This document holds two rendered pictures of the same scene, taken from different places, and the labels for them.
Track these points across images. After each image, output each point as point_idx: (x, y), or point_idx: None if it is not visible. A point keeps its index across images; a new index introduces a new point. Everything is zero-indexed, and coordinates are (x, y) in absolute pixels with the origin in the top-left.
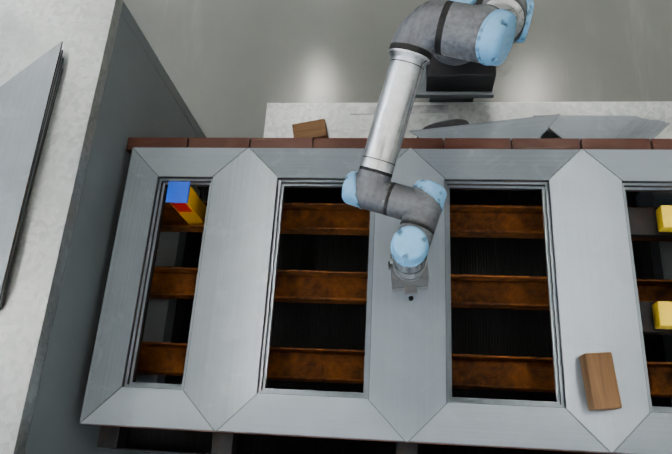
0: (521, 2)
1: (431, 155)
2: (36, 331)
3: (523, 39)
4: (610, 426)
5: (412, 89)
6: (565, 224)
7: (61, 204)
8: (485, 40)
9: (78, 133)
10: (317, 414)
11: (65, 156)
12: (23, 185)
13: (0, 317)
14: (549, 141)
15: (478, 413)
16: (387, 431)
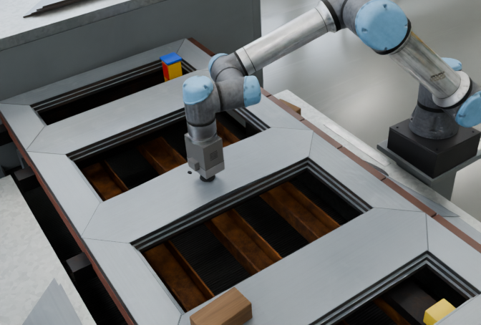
0: (477, 88)
1: (319, 142)
2: (27, 28)
3: (459, 117)
4: None
5: (305, 28)
6: (346, 235)
7: (109, 3)
8: (364, 10)
9: None
10: (69, 185)
11: None
12: None
13: (27, 17)
14: (411, 197)
15: (134, 264)
16: (81, 223)
